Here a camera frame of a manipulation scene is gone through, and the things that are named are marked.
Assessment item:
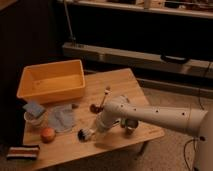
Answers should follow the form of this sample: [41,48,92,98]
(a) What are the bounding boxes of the white dish brush black bristles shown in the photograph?
[77,129,95,142]

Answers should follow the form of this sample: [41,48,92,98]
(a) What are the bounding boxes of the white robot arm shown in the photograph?
[95,96,213,171]

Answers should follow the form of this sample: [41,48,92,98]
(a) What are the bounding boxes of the orange plastic tray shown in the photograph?
[17,60,85,104]

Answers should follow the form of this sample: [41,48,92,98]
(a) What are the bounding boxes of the dark red small object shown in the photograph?
[89,104,102,114]

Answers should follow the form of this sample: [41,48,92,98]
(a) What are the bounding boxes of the grey low shelf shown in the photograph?
[62,42,213,79]

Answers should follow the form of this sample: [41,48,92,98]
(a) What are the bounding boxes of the small brown nut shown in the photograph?
[72,104,79,109]

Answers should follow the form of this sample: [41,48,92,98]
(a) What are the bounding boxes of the grey blue cloth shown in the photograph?
[48,104,75,133]

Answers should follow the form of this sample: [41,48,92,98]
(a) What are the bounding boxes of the wooden table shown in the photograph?
[21,68,164,171]

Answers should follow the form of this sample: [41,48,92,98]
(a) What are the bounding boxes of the blue sponge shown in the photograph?
[23,101,45,118]

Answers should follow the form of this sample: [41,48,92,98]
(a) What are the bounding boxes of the orange apple fruit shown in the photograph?
[40,127,55,143]

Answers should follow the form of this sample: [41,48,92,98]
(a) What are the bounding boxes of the striped eraser block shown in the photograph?
[6,145,40,160]

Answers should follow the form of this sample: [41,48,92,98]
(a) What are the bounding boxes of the black cable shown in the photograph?
[182,61,213,171]

